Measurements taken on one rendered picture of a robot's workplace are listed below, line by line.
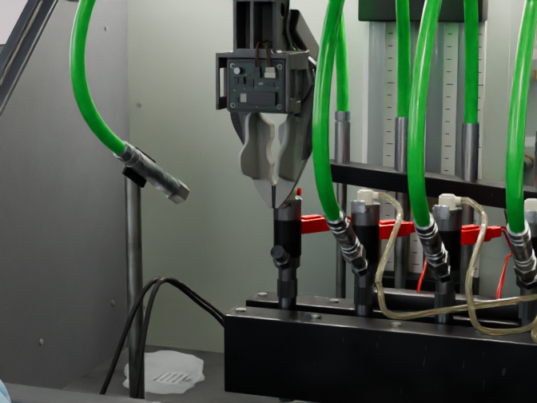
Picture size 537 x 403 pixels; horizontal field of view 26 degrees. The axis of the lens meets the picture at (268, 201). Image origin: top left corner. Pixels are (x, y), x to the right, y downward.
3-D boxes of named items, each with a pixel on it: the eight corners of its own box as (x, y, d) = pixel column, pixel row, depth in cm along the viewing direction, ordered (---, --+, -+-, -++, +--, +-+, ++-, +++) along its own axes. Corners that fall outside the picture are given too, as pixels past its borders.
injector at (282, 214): (262, 410, 117) (262, 204, 113) (278, 394, 121) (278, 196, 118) (288, 413, 116) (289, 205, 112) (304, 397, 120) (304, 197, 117)
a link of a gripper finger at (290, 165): (258, 216, 108) (258, 116, 106) (278, 205, 113) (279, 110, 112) (290, 217, 107) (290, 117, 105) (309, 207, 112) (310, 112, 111)
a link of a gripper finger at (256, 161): (227, 213, 109) (226, 115, 107) (248, 203, 114) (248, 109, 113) (258, 216, 108) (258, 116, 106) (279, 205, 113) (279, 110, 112)
